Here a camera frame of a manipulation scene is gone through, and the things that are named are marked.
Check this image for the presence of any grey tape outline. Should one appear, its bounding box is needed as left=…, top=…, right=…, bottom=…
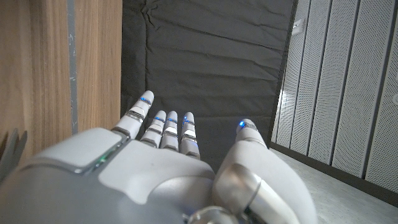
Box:
left=66, top=0, right=79, bottom=135

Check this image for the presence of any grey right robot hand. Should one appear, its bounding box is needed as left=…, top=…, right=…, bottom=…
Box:
left=0, top=90, right=318, bottom=224

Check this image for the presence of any white wall socket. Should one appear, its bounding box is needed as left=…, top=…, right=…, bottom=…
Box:
left=292, top=17, right=306, bottom=35

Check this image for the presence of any black backdrop curtain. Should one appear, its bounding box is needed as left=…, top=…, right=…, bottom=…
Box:
left=120, top=0, right=299, bottom=174

